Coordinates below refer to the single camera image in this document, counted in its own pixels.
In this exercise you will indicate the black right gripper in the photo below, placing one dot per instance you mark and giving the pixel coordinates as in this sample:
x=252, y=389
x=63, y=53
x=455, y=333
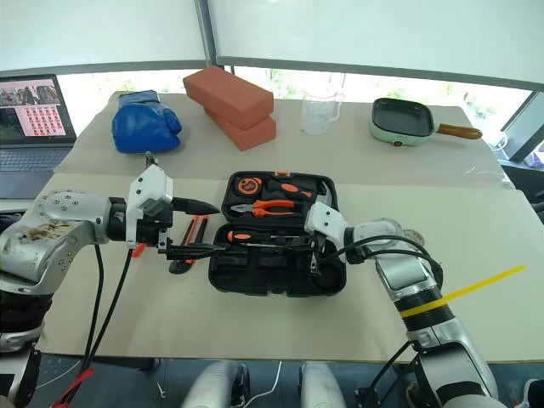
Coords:
x=318, y=253

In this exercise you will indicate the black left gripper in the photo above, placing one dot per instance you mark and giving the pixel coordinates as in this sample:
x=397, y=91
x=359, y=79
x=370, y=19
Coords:
x=155, y=229

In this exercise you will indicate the orange black utility knife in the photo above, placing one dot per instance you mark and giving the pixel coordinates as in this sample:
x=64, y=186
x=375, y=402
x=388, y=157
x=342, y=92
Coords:
x=197, y=227

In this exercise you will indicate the orange black screwdriver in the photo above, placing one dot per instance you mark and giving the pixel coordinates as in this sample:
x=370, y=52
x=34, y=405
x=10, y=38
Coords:
x=238, y=236

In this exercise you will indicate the black plastic tool case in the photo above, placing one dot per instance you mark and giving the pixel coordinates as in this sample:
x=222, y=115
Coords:
x=255, y=276

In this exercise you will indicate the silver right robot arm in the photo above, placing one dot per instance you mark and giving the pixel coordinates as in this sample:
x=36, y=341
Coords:
x=408, y=272

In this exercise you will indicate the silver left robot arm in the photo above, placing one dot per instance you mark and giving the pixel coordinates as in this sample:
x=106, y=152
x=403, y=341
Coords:
x=64, y=221

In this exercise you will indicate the small orange plastic piece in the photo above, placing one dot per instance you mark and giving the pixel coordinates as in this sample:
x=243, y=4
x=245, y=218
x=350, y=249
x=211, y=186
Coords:
x=137, y=251

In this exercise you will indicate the orange black tape measure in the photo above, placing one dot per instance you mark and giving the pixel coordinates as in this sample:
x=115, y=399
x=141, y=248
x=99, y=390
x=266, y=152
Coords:
x=250, y=185

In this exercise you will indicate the red brick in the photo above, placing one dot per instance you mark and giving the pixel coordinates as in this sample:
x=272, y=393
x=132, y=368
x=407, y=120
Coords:
x=251, y=136
x=229, y=93

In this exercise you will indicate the blue boxing glove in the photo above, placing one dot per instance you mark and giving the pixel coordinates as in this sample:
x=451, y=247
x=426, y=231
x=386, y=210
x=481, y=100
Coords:
x=144, y=123

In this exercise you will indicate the clear plastic measuring cup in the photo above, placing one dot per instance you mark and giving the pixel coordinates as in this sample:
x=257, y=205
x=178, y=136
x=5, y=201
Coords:
x=319, y=115

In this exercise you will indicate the grey rounded robot leg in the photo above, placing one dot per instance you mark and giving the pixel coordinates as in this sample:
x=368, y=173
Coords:
x=212, y=384
x=321, y=384

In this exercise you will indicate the green electric frying pan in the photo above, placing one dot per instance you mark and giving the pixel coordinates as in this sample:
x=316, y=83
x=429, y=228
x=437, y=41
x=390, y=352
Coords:
x=399, y=121

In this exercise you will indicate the grey laptop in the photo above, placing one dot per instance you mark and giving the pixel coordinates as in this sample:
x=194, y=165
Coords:
x=30, y=127

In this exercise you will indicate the white roller blind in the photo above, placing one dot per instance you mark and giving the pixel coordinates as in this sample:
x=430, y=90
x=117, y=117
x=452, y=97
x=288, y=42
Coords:
x=98, y=30
x=374, y=34

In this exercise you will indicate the black monitor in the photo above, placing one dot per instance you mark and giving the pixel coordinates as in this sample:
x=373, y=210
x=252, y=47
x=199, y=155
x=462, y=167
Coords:
x=527, y=127

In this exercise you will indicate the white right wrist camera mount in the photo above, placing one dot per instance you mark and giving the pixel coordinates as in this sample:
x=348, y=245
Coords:
x=325, y=219

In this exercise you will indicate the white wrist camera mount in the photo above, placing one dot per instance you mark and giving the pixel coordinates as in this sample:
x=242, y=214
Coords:
x=325, y=219
x=149, y=187

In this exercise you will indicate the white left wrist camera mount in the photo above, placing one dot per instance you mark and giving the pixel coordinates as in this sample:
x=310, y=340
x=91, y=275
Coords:
x=149, y=187

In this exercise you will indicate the grey window post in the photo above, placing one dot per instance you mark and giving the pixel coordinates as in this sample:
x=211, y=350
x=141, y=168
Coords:
x=208, y=30

